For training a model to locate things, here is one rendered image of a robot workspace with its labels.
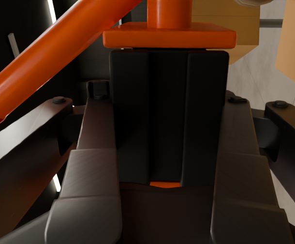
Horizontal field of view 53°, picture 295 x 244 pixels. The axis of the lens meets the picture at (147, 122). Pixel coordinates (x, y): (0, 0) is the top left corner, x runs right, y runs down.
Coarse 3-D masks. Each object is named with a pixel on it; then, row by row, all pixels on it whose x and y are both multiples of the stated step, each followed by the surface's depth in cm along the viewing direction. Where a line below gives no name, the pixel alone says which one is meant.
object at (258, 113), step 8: (256, 112) 14; (256, 120) 13; (264, 120) 13; (256, 128) 13; (264, 128) 13; (272, 128) 13; (256, 136) 13; (264, 136) 13; (272, 136) 13; (280, 136) 13; (264, 144) 13; (272, 144) 13
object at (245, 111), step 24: (240, 120) 11; (240, 144) 9; (216, 168) 7; (240, 168) 7; (264, 168) 7; (216, 192) 6; (240, 192) 6; (264, 192) 6; (216, 216) 5; (240, 216) 5; (264, 216) 5; (216, 240) 4; (240, 240) 4; (264, 240) 4; (288, 240) 4
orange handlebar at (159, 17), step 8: (152, 0) 13; (160, 0) 13; (168, 0) 13; (176, 0) 13; (184, 0) 13; (152, 8) 14; (160, 8) 13; (168, 8) 13; (176, 8) 13; (184, 8) 13; (152, 16) 14; (160, 16) 13; (168, 16) 13; (176, 16) 13; (184, 16) 14; (152, 24) 14; (160, 24) 14; (168, 24) 13; (176, 24) 14; (184, 24) 14
